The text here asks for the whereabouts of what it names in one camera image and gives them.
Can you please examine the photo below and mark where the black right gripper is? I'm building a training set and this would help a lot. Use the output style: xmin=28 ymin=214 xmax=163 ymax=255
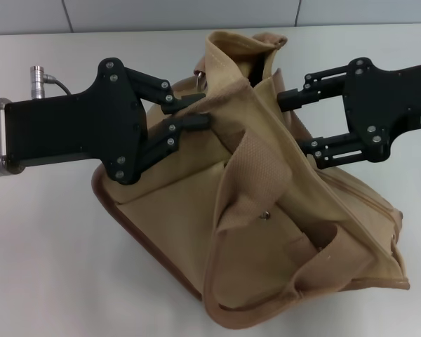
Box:
xmin=276 ymin=58 xmax=421 ymax=168

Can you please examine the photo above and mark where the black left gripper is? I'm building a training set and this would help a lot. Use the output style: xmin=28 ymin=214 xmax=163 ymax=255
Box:
xmin=4 ymin=58 xmax=207 ymax=185

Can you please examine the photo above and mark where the khaki canvas food bag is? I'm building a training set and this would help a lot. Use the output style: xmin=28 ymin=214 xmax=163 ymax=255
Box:
xmin=91 ymin=30 xmax=411 ymax=329

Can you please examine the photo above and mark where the silver left connector with cable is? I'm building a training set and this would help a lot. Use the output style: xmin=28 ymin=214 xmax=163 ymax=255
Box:
xmin=29 ymin=65 xmax=73 ymax=98

